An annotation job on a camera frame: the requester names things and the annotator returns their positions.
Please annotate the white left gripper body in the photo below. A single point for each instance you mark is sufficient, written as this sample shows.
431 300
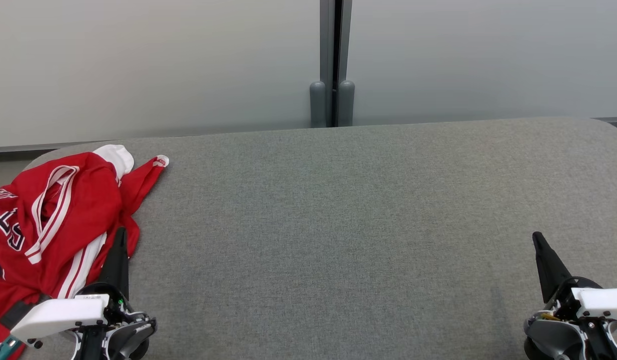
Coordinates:
63 315

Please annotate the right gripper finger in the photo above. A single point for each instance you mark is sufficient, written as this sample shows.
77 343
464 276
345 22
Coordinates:
549 270

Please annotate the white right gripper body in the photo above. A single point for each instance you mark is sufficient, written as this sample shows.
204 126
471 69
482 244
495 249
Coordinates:
603 300

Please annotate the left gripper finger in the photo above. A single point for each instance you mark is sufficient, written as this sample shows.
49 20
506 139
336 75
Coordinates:
118 265

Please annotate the red basketball jersey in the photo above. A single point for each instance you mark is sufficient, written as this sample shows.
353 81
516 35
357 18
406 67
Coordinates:
83 200

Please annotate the red shorts white trim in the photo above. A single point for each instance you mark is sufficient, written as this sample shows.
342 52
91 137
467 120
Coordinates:
138 185

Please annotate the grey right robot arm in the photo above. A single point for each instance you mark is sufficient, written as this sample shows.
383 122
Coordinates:
553 332

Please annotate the grey cylindrical bumper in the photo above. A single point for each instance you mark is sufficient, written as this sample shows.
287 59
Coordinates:
318 105
346 102

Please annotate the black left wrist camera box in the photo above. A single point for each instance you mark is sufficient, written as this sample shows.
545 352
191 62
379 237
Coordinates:
16 314

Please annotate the teal left camera connector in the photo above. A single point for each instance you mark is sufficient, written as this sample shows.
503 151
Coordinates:
6 346

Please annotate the grey metal floor rail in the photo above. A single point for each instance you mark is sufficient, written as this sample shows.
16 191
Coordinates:
613 120
18 147

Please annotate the grey metal partition post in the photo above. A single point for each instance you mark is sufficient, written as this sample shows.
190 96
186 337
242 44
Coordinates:
328 50

